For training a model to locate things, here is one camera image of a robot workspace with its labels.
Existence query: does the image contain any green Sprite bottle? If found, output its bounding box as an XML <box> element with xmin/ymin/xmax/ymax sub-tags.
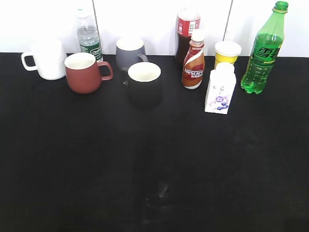
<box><xmin>240</xmin><ymin>1</ymin><xmax>289</xmax><ymax>94</ymax></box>

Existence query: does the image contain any yellow cup white lid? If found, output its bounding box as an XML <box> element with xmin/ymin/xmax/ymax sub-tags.
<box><xmin>214</xmin><ymin>41</ymin><xmax>241</xmax><ymax>69</ymax></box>

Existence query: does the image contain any cola bottle red label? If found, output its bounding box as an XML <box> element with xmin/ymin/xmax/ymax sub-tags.
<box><xmin>175</xmin><ymin>7</ymin><xmax>200</xmax><ymax>69</ymax></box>

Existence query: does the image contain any black ceramic mug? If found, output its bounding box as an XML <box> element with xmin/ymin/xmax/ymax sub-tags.
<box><xmin>121</xmin><ymin>62</ymin><xmax>163</xmax><ymax>109</ymax></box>

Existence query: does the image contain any brown Nescafe coffee bottle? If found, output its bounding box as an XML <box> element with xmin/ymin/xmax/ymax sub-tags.
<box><xmin>182</xmin><ymin>29</ymin><xmax>205</xmax><ymax>89</ymax></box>

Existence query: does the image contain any grey ceramic mug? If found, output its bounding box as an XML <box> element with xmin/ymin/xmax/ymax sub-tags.
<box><xmin>116</xmin><ymin>37</ymin><xmax>148</xmax><ymax>70</ymax></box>

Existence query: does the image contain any white blueberry yogurt carton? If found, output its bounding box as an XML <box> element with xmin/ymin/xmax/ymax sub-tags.
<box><xmin>205</xmin><ymin>62</ymin><xmax>236</xmax><ymax>115</ymax></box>

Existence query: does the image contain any red ceramic mug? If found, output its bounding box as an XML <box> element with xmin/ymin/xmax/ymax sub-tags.
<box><xmin>64</xmin><ymin>52</ymin><xmax>113</xmax><ymax>94</ymax></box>

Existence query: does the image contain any clear water bottle green label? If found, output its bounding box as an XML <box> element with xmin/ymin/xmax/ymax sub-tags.
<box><xmin>77</xmin><ymin>8</ymin><xmax>103</xmax><ymax>62</ymax></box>

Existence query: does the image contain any white ceramic mug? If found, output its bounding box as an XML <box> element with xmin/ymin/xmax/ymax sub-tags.
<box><xmin>21</xmin><ymin>38</ymin><xmax>67</xmax><ymax>80</ymax></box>

